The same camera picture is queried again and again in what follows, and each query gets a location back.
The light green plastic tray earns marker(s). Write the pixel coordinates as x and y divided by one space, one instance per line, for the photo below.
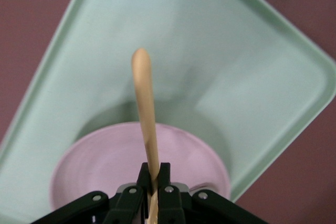
210 51

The yellow plastic fork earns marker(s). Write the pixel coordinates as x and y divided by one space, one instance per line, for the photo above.
144 90

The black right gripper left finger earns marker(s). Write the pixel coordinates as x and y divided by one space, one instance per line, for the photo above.
126 205

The brown table mat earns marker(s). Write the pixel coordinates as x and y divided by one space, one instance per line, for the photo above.
26 11

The round beige speckled plate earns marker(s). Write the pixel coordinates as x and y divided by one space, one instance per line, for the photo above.
105 161

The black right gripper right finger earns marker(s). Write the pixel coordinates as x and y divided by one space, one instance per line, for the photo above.
170 205

